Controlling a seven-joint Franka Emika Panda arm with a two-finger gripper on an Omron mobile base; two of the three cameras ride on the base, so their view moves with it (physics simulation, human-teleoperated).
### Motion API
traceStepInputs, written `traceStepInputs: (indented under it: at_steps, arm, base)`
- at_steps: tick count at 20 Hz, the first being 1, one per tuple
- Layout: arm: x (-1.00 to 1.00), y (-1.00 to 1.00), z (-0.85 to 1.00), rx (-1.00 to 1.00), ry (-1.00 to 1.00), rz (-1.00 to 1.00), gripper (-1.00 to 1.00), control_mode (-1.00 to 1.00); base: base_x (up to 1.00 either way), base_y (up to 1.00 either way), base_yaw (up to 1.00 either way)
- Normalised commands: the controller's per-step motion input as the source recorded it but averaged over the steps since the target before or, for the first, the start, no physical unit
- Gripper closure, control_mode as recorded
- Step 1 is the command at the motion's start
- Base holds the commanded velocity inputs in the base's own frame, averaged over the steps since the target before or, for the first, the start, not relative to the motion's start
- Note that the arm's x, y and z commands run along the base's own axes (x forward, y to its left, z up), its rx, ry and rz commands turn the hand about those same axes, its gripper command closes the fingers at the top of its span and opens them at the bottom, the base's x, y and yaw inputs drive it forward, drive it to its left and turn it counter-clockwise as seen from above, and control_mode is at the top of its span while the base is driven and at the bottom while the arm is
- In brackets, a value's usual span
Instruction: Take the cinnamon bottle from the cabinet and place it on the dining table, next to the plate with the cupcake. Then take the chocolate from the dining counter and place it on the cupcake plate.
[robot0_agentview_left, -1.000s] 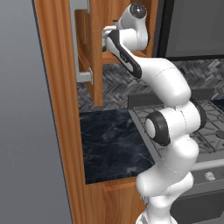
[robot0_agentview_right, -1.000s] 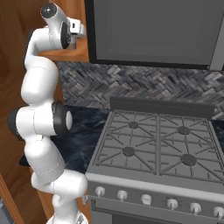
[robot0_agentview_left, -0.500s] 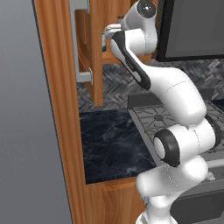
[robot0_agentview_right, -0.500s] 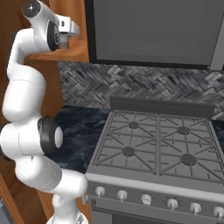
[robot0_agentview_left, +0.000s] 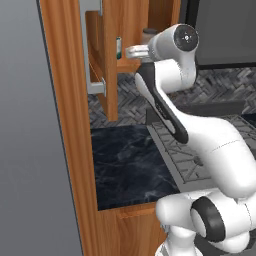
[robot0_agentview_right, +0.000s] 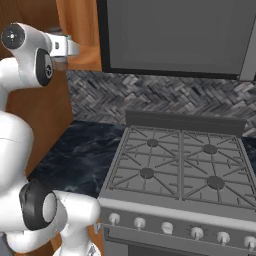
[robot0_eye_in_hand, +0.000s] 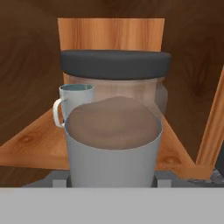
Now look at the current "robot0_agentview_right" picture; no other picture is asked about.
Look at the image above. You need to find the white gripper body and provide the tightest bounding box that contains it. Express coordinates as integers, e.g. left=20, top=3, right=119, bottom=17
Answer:
left=63, top=34, right=81, bottom=58

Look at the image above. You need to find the tall wooden cabinet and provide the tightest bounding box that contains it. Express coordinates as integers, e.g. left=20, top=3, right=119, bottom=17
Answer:
left=0, top=0, right=75, bottom=179

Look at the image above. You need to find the dark grey microwave oven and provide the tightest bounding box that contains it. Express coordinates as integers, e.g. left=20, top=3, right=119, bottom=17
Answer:
left=96, top=0, right=256, bottom=81

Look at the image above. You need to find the white stove knob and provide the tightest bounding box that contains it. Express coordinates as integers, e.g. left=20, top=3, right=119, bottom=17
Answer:
left=216, top=231, right=231, bottom=246
left=161, top=221, right=175, bottom=235
left=133, top=216, right=147, bottom=231
left=108, top=212, right=121, bottom=226
left=190, top=226, right=205, bottom=241
left=243, top=235, right=256, bottom=251

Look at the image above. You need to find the grey gas stove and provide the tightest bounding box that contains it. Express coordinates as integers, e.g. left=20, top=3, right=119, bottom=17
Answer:
left=97, top=109, right=256, bottom=256

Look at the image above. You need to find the dark grey oven door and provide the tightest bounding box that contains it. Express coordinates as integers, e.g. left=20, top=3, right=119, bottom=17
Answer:
left=103, top=227, right=256, bottom=256

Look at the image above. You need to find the wooden wall cabinet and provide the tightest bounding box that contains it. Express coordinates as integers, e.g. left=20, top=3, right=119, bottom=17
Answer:
left=54, top=0, right=103, bottom=72

